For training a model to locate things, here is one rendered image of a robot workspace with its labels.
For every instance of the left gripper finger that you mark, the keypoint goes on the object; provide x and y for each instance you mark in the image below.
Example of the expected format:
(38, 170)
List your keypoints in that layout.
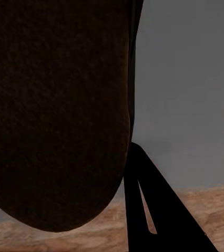
(177, 230)

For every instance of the sandal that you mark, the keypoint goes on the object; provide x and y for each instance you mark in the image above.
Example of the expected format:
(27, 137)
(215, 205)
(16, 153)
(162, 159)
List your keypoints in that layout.
(67, 107)

